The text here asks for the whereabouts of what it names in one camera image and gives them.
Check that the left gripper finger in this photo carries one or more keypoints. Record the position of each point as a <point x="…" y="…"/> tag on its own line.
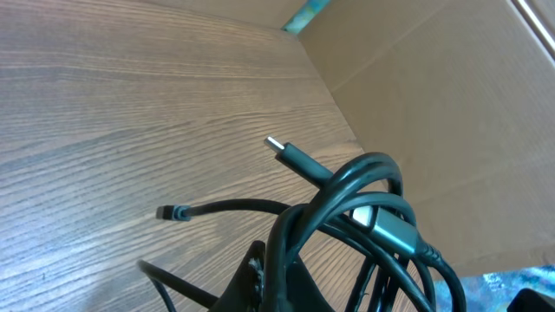
<point x="244" y="292"/>

